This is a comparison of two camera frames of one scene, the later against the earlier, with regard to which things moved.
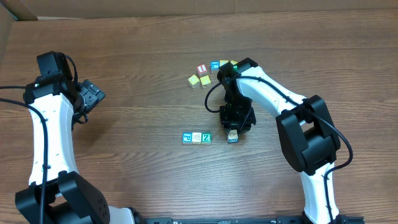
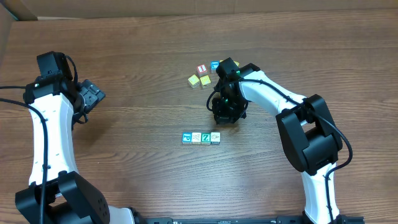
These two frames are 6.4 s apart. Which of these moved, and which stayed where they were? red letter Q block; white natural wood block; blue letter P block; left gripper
Moved: red letter Q block
Stayed: blue letter P block; left gripper; white natural wood block
